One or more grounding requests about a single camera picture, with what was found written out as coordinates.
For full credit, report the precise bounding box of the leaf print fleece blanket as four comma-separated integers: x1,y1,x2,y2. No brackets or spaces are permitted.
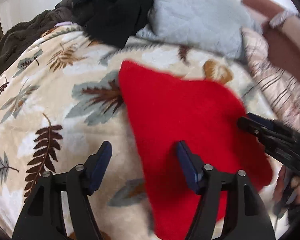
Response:
0,27,300,240

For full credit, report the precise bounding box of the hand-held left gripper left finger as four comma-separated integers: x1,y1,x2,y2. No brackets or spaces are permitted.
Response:
12,141,112,240

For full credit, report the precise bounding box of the black clothes pile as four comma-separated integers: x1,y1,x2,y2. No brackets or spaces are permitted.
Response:
71,0,156,48

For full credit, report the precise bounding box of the white cloth strip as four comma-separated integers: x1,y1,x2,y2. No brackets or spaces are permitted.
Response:
269,9,300,28

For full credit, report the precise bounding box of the red and blue knit sweater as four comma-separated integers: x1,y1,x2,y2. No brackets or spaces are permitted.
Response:
118,60,273,240

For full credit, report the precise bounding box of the brown fleece blanket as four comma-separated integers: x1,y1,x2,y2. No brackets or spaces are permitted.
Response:
0,0,85,80

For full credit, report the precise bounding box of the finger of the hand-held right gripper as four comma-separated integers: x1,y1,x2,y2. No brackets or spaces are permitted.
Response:
237,117,300,178
246,113,300,142

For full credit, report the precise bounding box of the pink striped quilt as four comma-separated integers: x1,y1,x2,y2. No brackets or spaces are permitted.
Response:
241,27,300,130

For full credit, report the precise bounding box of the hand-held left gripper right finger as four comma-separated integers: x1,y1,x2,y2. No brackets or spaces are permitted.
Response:
177,141,275,240

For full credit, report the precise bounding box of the grey quilted pillow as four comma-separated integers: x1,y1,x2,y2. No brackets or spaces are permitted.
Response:
136,0,263,61

